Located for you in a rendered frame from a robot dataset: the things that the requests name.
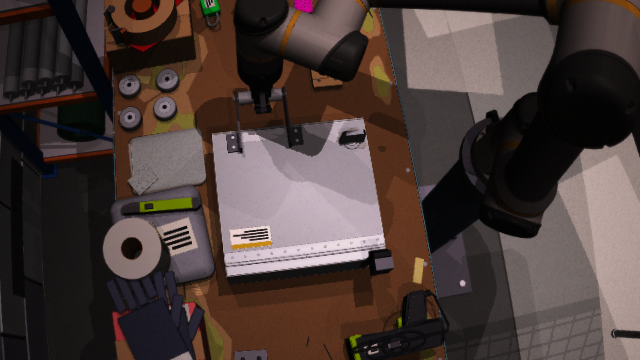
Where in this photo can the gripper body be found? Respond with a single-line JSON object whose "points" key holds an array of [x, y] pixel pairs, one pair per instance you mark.
{"points": [[260, 75]]}

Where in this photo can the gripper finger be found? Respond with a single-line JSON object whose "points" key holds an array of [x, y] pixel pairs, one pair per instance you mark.
{"points": [[257, 102], [267, 102]]}

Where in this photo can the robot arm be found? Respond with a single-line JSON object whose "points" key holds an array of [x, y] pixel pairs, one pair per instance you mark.
{"points": [[320, 35]]}

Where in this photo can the black wing latch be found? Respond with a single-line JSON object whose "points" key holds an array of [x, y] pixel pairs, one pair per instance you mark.
{"points": [[352, 137]]}

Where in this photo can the grey photo-eye housing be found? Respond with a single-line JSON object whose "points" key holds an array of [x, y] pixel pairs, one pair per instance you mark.
{"points": [[300, 200]]}

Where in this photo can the black block on housing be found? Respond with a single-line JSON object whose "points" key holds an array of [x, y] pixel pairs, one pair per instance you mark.
{"points": [[381, 261]]}

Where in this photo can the small grey metal plate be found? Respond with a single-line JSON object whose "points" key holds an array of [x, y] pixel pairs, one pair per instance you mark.
{"points": [[250, 355]]}

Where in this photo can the small brown block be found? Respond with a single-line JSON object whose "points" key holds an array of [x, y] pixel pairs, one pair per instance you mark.
{"points": [[326, 80]]}

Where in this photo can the pink block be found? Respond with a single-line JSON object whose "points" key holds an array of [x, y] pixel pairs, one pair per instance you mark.
{"points": [[304, 4]]}

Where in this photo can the green padlock tag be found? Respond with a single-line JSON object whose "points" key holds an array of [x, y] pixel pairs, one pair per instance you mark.
{"points": [[210, 7]]}

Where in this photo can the grey round disc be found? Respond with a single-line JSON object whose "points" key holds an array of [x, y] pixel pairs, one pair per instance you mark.
{"points": [[130, 118], [167, 80], [165, 108], [129, 86]]}

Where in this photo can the grey foam pad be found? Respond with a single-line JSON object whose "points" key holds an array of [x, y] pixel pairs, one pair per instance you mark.
{"points": [[172, 155]]}

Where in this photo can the brown tape roll on box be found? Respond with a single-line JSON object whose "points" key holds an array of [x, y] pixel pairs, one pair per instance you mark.
{"points": [[145, 25]]}

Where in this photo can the small grey square cloth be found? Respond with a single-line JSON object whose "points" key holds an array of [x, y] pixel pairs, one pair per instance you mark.
{"points": [[143, 180]]}

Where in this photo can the green black utility knife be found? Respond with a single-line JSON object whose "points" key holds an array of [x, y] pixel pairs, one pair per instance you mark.
{"points": [[162, 204]]}

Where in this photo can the grey case with label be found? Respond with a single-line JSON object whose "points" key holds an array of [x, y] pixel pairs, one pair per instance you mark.
{"points": [[197, 250]]}

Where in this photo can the dark green drum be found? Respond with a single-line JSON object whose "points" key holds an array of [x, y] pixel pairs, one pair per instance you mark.
{"points": [[80, 122]]}

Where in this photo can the grey paper roll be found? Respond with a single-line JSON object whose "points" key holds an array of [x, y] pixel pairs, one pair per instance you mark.
{"points": [[122, 260]]}

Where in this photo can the orange blue shelf unit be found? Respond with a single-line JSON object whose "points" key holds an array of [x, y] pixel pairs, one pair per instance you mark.
{"points": [[50, 60]]}

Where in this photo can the dark blue glove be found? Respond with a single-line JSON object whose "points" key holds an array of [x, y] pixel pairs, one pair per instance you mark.
{"points": [[150, 330], [192, 317]]}

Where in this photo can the yellow tape strip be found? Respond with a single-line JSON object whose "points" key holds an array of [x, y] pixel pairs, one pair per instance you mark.
{"points": [[418, 270]]}

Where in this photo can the black green hand tool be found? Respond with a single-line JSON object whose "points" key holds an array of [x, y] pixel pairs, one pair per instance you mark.
{"points": [[415, 325]]}

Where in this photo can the black cabinet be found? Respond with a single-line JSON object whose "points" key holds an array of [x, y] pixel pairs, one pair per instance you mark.
{"points": [[20, 250]]}

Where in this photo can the black rod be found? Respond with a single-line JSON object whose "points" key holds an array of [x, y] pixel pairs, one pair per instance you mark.
{"points": [[626, 333]]}

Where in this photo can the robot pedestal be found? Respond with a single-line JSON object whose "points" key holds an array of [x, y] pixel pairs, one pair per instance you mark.
{"points": [[450, 200]]}

